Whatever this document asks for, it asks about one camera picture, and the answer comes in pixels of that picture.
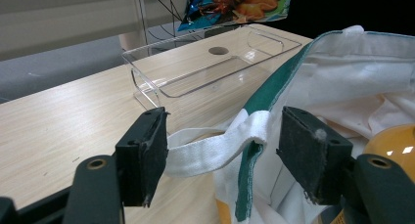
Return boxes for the clear plastic container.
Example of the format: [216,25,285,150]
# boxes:
[121,22,302,111]

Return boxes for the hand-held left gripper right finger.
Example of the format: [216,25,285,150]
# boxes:
[276,106,355,206]

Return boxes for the black power cable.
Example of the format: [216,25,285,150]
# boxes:
[148,0,184,22]

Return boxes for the blue chip bag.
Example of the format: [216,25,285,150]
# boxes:
[176,0,295,32]

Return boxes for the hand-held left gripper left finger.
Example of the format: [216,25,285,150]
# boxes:
[115,106,170,208]

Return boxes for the orange juice bottle white cap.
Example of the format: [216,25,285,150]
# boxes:
[362,122,415,186]

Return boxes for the white canvas tote bag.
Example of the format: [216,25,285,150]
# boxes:
[164,24,415,224]

